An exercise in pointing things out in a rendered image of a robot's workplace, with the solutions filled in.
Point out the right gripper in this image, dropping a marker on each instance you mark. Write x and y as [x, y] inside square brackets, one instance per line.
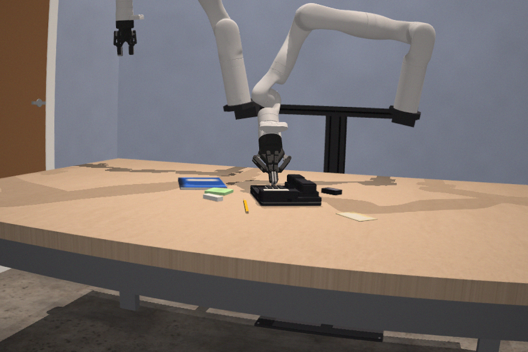
[126, 35]

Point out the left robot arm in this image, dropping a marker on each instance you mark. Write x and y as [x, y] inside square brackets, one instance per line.
[419, 35]

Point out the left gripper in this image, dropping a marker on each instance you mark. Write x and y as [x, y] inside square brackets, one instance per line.
[271, 152]

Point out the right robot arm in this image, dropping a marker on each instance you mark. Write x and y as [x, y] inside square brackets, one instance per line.
[228, 42]

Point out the green sticky note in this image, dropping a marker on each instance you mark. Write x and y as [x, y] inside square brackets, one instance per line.
[219, 191]

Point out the black telephone handset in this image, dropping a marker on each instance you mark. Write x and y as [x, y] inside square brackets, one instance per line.
[301, 183]

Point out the black desk phone body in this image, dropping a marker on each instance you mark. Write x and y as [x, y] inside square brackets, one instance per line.
[284, 195]

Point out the blue notebook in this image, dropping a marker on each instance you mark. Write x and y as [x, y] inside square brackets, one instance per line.
[200, 183]

